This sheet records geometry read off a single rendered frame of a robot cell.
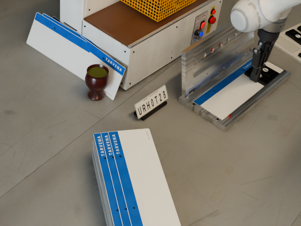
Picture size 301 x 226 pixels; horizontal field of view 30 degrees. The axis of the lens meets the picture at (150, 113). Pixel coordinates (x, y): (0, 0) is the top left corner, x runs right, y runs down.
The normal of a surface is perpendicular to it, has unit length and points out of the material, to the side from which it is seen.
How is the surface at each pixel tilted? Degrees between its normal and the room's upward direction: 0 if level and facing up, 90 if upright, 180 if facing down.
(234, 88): 0
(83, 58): 63
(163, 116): 0
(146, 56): 90
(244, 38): 79
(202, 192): 0
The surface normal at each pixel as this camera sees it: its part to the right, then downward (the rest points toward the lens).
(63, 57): -0.51, 0.09
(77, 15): -0.65, 0.45
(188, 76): 0.76, 0.35
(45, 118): 0.11, -0.73
